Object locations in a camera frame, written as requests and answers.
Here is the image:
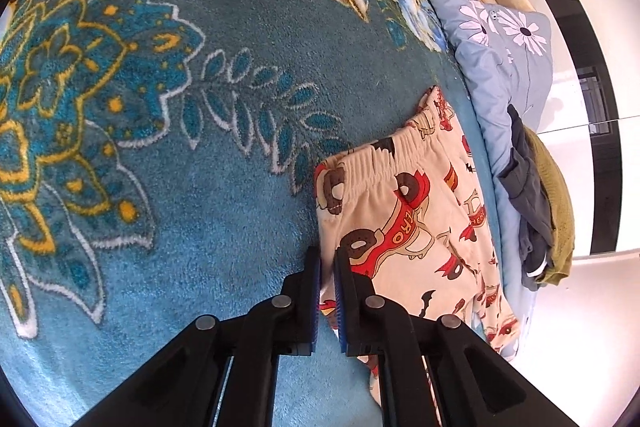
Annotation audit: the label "teal floral blanket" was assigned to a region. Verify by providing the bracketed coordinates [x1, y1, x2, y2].
[0, 0, 502, 427]

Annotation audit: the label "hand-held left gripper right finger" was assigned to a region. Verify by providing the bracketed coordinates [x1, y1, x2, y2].
[334, 247, 581, 427]

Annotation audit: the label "light blue daisy quilt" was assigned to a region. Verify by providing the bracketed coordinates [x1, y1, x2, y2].
[411, 0, 554, 308]

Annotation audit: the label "cartoon print beige pants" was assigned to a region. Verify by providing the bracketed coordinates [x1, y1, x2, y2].
[313, 85, 519, 427]

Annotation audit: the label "dark grey garment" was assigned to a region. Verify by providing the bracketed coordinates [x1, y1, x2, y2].
[496, 104, 555, 292]

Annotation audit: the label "olive green garment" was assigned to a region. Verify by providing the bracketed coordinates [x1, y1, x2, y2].
[522, 129, 575, 286]

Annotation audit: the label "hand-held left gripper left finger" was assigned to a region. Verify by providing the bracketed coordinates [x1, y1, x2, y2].
[75, 246, 322, 427]

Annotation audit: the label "black and white wardrobe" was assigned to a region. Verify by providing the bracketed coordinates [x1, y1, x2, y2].
[520, 0, 640, 427]

